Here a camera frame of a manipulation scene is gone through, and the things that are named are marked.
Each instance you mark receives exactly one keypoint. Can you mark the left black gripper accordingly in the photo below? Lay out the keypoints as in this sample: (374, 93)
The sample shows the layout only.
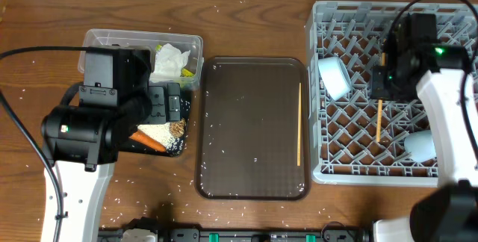
(164, 102)

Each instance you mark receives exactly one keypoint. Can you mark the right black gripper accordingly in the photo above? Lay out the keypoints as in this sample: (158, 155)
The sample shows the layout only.
(383, 86)

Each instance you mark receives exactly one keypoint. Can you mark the brown food scrap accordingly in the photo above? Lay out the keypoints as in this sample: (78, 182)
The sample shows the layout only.
(177, 129)

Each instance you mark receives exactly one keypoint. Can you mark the white rice pile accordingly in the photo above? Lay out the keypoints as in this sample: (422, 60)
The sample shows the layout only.
(161, 133)

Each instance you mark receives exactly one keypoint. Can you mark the yellow green snack wrapper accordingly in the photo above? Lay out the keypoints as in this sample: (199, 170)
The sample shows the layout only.
(186, 72)

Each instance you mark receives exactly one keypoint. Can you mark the white tissue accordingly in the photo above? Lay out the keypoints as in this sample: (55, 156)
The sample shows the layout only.
(170, 62)

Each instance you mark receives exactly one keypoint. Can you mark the light blue rice bowl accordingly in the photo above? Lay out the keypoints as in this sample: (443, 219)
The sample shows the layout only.
(335, 77)

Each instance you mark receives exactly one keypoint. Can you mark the orange carrot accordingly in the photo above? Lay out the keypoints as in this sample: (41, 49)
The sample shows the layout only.
(146, 140)

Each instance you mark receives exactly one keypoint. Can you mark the light blue cup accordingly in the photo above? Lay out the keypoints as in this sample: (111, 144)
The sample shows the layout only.
(420, 146)

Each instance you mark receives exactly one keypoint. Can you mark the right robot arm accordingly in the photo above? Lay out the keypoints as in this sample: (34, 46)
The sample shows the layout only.
(416, 65)

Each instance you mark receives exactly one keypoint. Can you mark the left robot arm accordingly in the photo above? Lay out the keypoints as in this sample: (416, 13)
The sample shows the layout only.
(93, 122)

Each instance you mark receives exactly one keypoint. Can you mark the grey dishwasher rack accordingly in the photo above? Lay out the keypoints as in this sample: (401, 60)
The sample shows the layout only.
(343, 133)

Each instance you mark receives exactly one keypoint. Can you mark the black tray bin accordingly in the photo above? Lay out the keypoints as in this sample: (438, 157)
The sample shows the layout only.
(135, 147)

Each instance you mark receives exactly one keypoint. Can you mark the brown serving tray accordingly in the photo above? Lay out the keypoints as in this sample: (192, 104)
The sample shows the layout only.
(247, 140)

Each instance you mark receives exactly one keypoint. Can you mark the clear plastic bin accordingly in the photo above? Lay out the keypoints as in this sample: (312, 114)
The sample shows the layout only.
(189, 44)

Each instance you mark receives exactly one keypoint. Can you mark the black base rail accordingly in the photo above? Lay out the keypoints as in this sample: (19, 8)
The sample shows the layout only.
(147, 229)

